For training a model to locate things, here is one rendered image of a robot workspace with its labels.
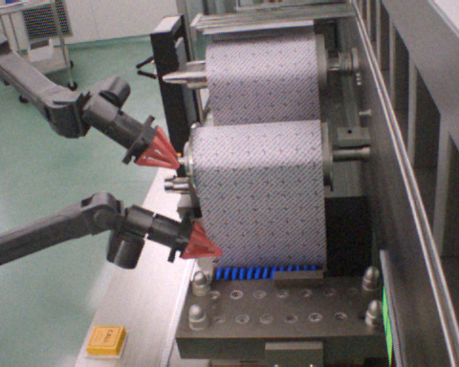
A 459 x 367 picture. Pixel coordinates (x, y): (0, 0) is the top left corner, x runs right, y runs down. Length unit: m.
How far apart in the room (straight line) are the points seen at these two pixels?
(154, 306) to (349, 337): 0.50
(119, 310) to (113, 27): 5.91
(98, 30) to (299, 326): 6.33
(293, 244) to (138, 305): 0.41
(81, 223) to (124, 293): 0.32
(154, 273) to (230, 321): 0.41
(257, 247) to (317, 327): 0.22
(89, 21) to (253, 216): 6.17
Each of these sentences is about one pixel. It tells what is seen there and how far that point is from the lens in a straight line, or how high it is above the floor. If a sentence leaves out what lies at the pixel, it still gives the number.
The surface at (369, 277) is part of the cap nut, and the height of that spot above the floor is 1.06.
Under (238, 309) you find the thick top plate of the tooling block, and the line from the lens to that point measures 1.08.
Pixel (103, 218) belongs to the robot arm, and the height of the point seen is 1.20.
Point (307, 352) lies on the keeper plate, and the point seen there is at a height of 1.01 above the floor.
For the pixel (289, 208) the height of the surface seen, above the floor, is 1.17.
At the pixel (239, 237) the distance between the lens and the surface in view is 1.13.
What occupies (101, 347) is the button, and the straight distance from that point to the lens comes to 1.23.
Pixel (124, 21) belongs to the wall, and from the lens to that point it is 7.00.
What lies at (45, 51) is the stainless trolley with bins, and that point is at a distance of 6.03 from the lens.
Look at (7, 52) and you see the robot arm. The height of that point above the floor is 1.45.
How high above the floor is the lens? 1.76
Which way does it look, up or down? 30 degrees down
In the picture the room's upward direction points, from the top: 8 degrees counter-clockwise
